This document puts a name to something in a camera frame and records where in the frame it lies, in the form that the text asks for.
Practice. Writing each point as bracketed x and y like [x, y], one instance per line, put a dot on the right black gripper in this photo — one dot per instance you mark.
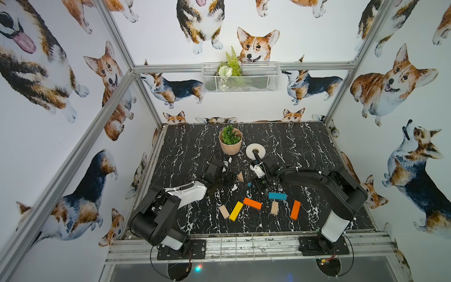
[257, 185]

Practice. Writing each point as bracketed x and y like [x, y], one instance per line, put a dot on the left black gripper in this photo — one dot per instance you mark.
[227, 177]

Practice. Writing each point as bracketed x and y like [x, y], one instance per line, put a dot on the teal long block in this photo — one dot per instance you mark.
[277, 196]

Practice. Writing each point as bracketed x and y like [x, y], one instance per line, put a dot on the wooden triangle block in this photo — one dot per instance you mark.
[240, 177]

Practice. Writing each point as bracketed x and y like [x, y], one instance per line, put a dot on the orange long block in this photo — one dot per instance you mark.
[295, 210]
[252, 203]

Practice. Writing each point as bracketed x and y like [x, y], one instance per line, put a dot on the yellow long block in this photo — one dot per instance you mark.
[236, 211]

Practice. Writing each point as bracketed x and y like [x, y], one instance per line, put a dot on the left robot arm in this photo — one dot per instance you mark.
[154, 217]

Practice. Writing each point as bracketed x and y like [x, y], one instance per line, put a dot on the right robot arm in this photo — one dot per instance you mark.
[342, 192]

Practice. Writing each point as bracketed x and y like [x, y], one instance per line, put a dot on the white tape roll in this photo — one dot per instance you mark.
[255, 152]

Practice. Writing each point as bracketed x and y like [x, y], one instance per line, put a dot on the small natural wood block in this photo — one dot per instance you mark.
[224, 212]

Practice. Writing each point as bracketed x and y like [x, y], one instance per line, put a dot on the natural wood block right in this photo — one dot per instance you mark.
[274, 208]

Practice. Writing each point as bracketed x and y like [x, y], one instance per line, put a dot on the pink potted green plant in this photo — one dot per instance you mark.
[231, 140]

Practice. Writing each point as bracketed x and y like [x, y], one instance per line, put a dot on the green fern with white flower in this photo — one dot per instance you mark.
[229, 72]

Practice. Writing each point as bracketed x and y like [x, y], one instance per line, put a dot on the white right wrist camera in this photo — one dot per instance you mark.
[257, 170]

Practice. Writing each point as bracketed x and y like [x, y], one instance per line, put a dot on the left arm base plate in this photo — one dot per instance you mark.
[194, 249]

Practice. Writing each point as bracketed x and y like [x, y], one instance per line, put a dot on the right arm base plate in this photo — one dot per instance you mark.
[320, 246]

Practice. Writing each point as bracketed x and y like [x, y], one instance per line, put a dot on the white wire wall basket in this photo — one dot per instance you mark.
[257, 77]

